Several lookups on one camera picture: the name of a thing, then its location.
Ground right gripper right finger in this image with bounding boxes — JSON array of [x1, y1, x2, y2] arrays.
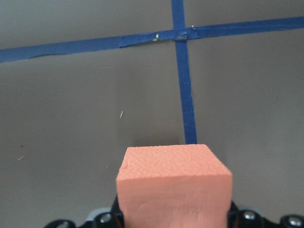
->
[[227, 201, 261, 228]]

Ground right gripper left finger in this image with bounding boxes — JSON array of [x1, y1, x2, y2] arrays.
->
[[95, 196, 124, 228]]

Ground orange foam cube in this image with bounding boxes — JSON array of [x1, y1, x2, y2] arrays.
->
[[116, 144, 233, 228]]

